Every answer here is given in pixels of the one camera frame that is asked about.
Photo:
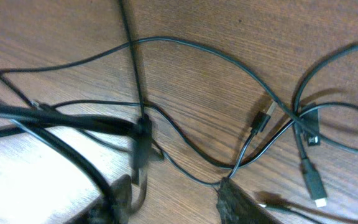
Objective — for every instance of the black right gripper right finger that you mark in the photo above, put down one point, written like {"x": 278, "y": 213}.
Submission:
{"x": 235, "y": 206}

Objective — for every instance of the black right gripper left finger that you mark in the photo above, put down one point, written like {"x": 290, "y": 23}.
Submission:
{"x": 100, "y": 212}

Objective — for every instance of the black USB cable short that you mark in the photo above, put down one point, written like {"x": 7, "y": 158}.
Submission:
{"x": 37, "y": 119}

